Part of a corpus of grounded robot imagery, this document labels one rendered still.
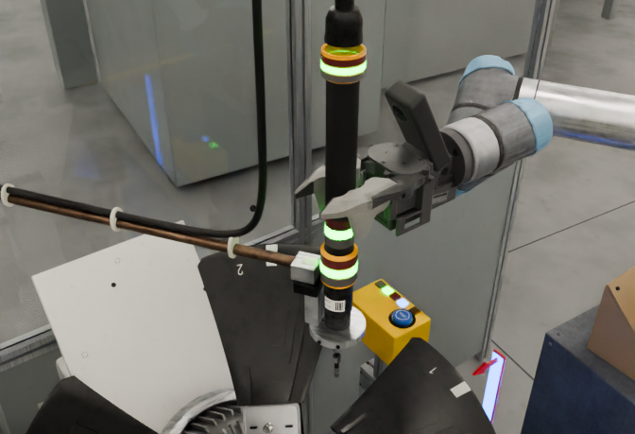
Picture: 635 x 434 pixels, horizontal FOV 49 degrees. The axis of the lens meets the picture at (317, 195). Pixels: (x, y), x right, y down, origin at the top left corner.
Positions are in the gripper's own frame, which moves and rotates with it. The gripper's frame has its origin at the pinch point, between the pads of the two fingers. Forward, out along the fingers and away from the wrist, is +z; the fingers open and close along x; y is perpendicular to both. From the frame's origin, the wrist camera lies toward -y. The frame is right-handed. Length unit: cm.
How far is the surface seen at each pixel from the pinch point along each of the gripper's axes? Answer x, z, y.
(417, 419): -2.1, -17.1, 46.5
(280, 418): 5.1, 2.9, 39.0
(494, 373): 0, -37, 51
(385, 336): 24, -34, 60
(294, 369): 7.3, -1.1, 33.6
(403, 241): 70, -82, 86
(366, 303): 32, -36, 58
